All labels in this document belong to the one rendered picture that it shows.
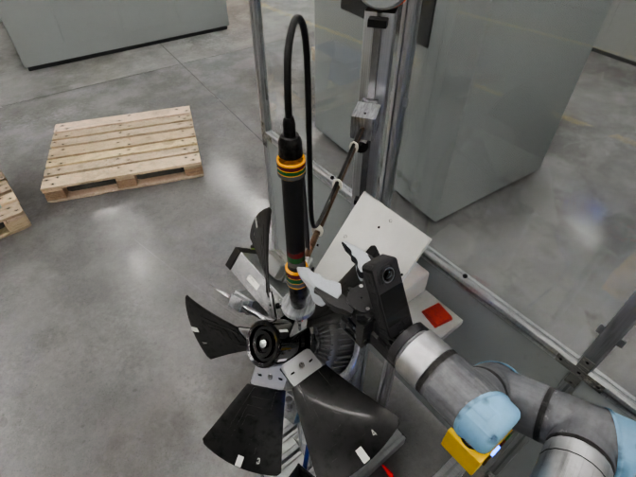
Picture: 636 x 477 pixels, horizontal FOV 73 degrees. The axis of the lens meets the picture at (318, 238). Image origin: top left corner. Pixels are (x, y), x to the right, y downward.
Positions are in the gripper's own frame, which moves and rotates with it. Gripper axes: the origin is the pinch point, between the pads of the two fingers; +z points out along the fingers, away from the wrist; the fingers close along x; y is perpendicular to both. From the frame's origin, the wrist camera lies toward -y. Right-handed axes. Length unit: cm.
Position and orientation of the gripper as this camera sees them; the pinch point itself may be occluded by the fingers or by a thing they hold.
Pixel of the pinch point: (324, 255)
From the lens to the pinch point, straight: 70.7
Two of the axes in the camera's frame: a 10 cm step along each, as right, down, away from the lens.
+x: 7.9, -4.4, 4.2
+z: -6.1, -5.6, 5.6
